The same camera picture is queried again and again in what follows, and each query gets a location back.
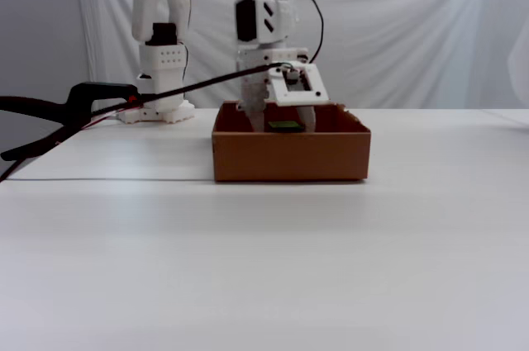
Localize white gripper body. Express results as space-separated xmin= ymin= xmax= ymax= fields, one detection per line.
xmin=236 ymin=47 xmax=309 ymax=84

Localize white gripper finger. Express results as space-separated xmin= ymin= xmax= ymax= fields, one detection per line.
xmin=236 ymin=74 xmax=270 ymax=134
xmin=293 ymin=103 xmax=318 ymax=134

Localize green cube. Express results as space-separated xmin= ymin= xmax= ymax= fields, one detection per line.
xmin=266 ymin=120 xmax=302 ymax=133

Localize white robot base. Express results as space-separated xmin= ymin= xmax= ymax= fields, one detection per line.
xmin=117 ymin=40 xmax=196 ymax=125

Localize brown cardboard box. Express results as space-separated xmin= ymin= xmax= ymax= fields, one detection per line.
xmin=212 ymin=101 xmax=372 ymax=183

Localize white backdrop cloth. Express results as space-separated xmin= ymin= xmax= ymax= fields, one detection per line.
xmin=68 ymin=0 xmax=529 ymax=111

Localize black clamp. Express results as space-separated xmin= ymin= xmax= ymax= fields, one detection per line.
xmin=0 ymin=82 xmax=141 ymax=162

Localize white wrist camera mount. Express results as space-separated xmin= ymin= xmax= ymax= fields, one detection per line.
xmin=266 ymin=62 xmax=331 ymax=107

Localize black camera cable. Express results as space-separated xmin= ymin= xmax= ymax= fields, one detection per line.
xmin=90 ymin=60 xmax=295 ymax=117

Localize red base wires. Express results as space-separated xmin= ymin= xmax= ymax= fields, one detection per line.
xmin=80 ymin=95 xmax=144 ymax=131

